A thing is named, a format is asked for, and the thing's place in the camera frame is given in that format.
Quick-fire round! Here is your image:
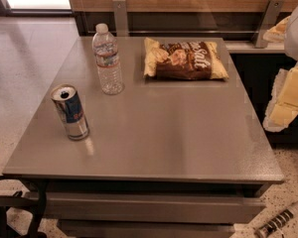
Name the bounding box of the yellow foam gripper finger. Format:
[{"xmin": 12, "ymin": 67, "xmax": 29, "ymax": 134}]
[
  {"xmin": 263, "ymin": 17, "xmax": 290, "ymax": 43},
  {"xmin": 262, "ymin": 62, "xmax": 298, "ymax": 132}
]

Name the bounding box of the brown and yellow chip bag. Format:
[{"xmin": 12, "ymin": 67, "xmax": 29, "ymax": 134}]
[{"xmin": 144, "ymin": 38, "xmax": 229, "ymax": 80}]

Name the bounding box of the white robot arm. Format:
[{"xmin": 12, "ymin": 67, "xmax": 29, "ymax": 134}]
[{"xmin": 262, "ymin": 6, "xmax": 298, "ymax": 132}]

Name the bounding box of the striped tube on floor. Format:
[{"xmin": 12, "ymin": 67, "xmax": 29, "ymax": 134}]
[{"xmin": 255, "ymin": 201, "xmax": 298, "ymax": 238}]

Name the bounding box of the grey metal table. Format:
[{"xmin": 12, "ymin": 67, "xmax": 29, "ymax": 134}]
[{"xmin": 4, "ymin": 38, "xmax": 284, "ymax": 238}]

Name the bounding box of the clear plastic water bottle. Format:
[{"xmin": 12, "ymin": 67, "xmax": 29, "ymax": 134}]
[{"xmin": 92, "ymin": 23, "xmax": 123, "ymax": 95}]

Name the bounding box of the blue silver energy drink can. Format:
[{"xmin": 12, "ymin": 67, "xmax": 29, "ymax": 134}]
[{"xmin": 50, "ymin": 84, "xmax": 89, "ymax": 140}]

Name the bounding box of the right metal wall bracket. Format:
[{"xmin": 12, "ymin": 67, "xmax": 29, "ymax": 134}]
[{"xmin": 252, "ymin": 0, "xmax": 284, "ymax": 49}]

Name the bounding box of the metal wall bracket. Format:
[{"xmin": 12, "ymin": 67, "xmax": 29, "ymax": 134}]
[
  {"xmin": 112, "ymin": 0, "xmax": 129, "ymax": 37},
  {"xmin": 252, "ymin": 0, "xmax": 284, "ymax": 49}
]

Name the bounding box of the left metal wall bracket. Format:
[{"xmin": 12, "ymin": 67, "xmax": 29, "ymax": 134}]
[{"xmin": 112, "ymin": 0, "xmax": 129, "ymax": 37}]

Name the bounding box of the black chair frame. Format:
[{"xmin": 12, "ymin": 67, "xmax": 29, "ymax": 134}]
[{"xmin": 0, "ymin": 183, "xmax": 48, "ymax": 238}]

